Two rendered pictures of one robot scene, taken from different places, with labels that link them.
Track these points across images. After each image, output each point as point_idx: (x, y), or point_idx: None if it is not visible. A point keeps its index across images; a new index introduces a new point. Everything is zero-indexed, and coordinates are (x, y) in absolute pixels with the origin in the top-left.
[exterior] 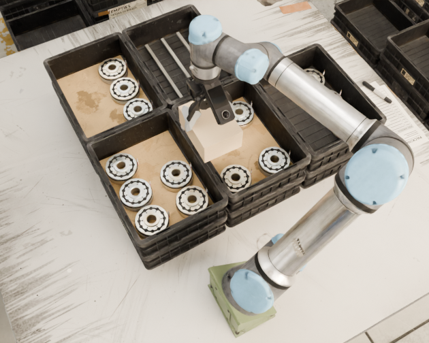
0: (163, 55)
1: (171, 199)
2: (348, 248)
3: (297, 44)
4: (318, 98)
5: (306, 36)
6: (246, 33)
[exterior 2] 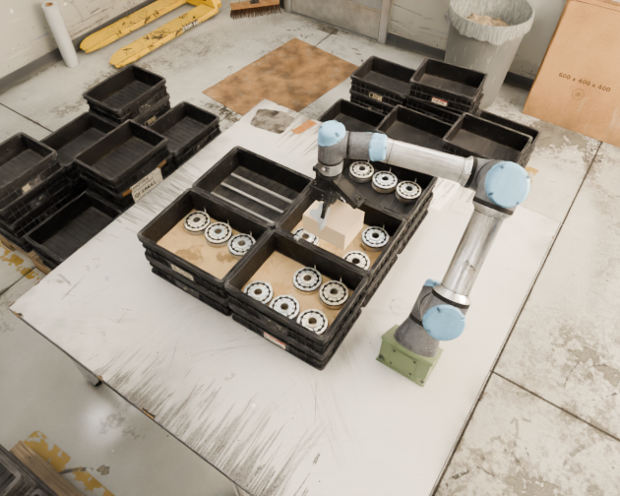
0: (230, 196)
1: (314, 300)
2: None
3: None
4: (426, 155)
5: None
6: (278, 158)
